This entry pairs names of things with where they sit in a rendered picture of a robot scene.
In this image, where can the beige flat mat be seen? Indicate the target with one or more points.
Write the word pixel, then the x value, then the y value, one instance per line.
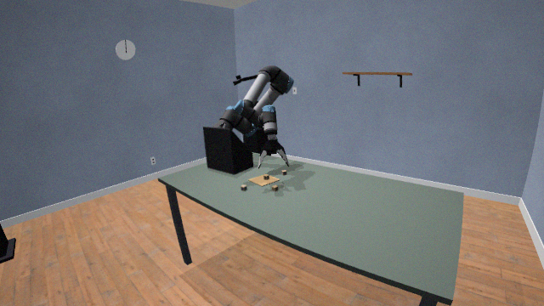
pixel 262 182

